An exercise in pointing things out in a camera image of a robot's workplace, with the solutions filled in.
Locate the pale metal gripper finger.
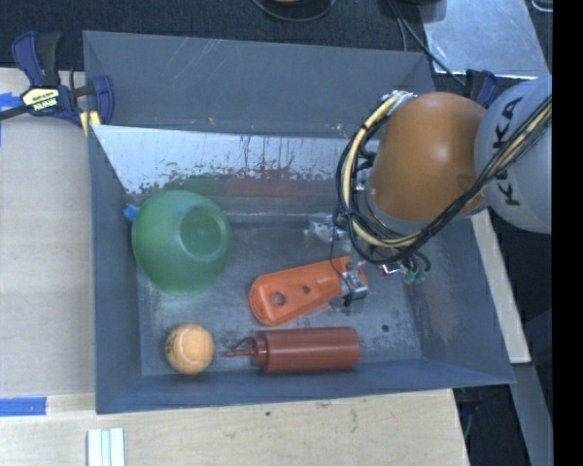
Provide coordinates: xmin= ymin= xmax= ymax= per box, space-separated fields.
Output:
xmin=304 ymin=215 xmax=349 ymax=243
xmin=329 ymin=265 xmax=370 ymax=316

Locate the orange flat plastic tool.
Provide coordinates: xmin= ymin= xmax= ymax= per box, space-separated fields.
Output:
xmin=248 ymin=255 xmax=369 ymax=327

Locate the red-brown squeeze bottle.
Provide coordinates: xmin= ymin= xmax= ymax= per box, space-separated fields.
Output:
xmin=224 ymin=326 xmax=361 ymax=375

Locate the green plastic cup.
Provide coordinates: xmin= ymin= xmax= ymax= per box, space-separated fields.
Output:
xmin=130 ymin=189 xmax=233 ymax=297

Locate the grey metal bin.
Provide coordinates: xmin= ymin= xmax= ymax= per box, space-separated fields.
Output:
xmin=82 ymin=30 xmax=517 ymax=416

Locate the orange tennis ball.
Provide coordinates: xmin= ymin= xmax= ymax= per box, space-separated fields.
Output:
xmin=164 ymin=323 xmax=216 ymax=376

